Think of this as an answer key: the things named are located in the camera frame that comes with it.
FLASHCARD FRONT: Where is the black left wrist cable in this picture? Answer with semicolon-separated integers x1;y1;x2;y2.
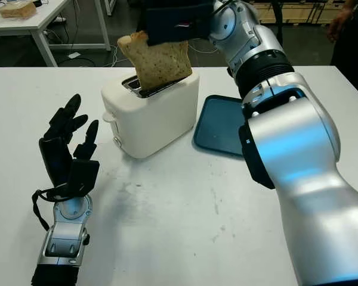
31;185;67;231

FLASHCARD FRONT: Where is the white floor cable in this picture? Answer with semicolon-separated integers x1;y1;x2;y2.
111;38;225;69

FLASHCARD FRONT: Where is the white desk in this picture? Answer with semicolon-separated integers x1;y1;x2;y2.
0;0;112;68

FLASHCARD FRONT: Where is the plywood crate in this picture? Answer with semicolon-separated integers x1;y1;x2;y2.
252;0;337;24

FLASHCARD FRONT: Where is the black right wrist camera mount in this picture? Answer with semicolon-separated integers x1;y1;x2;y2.
144;6;212;47

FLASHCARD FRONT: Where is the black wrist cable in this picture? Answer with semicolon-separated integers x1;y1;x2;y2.
31;185;67;231
211;0;238;17

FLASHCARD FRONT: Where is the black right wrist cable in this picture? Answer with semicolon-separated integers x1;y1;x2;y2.
211;0;238;17

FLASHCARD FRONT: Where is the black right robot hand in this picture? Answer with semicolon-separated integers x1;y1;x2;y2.
138;0;213;19

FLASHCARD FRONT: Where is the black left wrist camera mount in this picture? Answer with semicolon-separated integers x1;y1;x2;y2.
65;158;101;198

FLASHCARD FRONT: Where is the person in dark clothes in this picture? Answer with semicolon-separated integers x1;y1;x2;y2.
326;0;358;105

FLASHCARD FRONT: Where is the blue plastic tray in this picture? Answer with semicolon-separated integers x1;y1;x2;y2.
192;94;246;157

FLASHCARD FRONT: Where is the cardboard box on table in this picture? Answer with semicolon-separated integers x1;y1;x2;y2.
0;1;38;19

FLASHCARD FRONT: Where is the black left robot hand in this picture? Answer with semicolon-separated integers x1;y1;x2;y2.
38;94;100;188

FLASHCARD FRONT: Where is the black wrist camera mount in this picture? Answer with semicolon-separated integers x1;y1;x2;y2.
144;6;212;47
65;158;101;198

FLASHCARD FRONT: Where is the cream white two-slot toaster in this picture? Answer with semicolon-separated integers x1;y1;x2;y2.
100;72;202;160

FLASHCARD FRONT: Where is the brown bread slice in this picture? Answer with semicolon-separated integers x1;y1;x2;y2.
116;30;193;91

